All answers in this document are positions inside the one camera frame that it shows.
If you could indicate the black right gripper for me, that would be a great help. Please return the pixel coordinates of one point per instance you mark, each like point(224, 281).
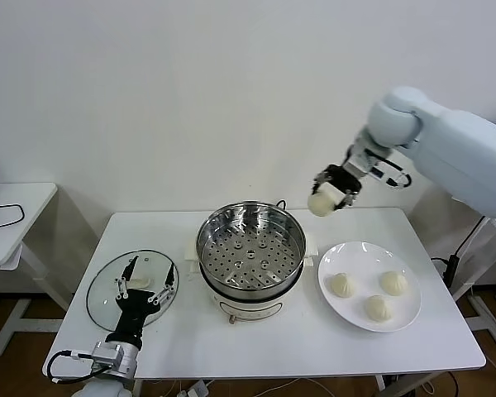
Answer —
point(341, 178)

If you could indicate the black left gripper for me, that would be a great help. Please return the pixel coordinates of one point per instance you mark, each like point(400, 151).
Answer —
point(134, 308)

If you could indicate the white steamed baozi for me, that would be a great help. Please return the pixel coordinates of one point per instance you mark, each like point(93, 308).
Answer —
point(322, 203)
point(394, 283)
point(341, 285)
point(376, 308)

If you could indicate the round glass pot lid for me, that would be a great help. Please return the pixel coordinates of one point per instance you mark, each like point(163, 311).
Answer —
point(99, 289)

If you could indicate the perforated steel steamer basket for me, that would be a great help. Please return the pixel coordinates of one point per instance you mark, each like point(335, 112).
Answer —
point(252, 256)

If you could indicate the steel steamer pot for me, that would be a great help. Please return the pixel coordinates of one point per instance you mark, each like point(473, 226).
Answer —
point(252, 308)

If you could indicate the round white plate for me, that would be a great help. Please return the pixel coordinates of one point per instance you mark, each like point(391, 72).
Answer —
point(355, 260)

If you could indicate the white power strip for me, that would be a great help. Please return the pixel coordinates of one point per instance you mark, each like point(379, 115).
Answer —
point(198, 388)

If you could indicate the white side table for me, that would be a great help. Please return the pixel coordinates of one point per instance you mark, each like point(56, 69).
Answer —
point(25, 207)

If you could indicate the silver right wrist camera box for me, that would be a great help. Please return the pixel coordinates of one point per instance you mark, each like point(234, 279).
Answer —
point(377, 172)

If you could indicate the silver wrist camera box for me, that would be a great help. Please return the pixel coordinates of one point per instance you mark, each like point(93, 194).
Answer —
point(106, 355)
point(377, 172)

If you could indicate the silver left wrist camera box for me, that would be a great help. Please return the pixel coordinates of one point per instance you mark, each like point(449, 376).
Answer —
point(106, 355)

